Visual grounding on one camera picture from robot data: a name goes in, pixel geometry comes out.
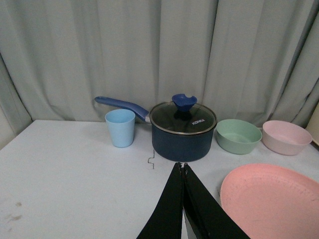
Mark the green plastic bowl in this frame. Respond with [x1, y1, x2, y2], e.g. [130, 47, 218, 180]
[216, 119, 262, 155]

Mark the grey curtain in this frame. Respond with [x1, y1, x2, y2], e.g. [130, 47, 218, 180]
[0, 0, 319, 146]

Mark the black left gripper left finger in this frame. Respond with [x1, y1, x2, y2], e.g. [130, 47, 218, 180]
[137, 163, 184, 239]

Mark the pink plastic bowl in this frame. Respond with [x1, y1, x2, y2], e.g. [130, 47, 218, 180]
[262, 120, 313, 156]

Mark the glass pot lid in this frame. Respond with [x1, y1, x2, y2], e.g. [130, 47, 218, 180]
[150, 94, 217, 135]

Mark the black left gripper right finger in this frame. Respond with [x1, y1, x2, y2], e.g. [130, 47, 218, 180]
[183, 164, 249, 239]

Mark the pink plastic plate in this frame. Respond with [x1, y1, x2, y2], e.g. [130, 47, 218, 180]
[220, 164, 319, 239]

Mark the dark blue saucepan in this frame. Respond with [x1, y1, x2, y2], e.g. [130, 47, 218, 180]
[95, 96, 217, 162]

